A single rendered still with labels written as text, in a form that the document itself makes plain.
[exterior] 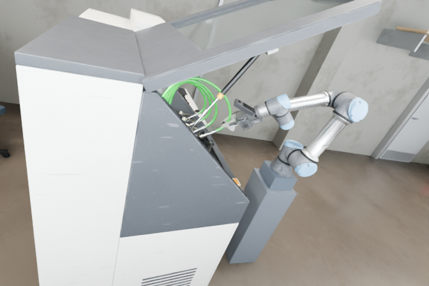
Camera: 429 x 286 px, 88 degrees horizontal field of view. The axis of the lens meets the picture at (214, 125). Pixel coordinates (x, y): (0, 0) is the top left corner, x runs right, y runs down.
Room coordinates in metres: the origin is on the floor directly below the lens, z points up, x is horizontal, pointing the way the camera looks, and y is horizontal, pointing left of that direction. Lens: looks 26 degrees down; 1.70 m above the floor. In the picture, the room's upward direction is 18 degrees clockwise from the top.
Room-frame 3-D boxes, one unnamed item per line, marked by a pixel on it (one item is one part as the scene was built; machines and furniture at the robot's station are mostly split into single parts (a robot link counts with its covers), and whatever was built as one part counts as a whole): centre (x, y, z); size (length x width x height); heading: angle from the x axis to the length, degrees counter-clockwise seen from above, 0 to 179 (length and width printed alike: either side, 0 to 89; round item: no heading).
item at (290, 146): (1.31, -0.54, 1.07); 0.13 x 0.12 x 0.14; 22
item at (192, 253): (1.02, 0.13, 0.39); 0.70 x 0.58 x 0.79; 28
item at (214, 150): (1.15, -0.10, 0.87); 0.62 x 0.04 x 0.16; 28
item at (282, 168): (1.32, -0.53, 0.95); 0.15 x 0.15 x 0.10
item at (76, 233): (1.12, 0.68, 0.75); 1.40 x 0.28 x 1.50; 28
